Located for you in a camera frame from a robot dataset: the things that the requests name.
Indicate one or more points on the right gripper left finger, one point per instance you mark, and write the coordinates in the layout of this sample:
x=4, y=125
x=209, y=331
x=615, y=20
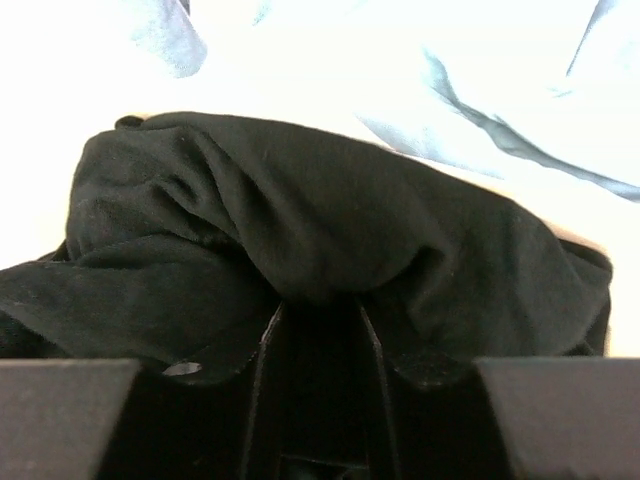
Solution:
x=223, y=406

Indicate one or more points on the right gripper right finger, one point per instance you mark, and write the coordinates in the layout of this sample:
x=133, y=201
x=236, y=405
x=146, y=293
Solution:
x=415, y=400

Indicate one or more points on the black t shirt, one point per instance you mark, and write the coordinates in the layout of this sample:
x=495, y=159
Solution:
x=184, y=225

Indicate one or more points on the teal blue t shirt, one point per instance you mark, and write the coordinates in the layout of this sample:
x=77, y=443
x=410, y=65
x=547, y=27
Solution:
x=493, y=87

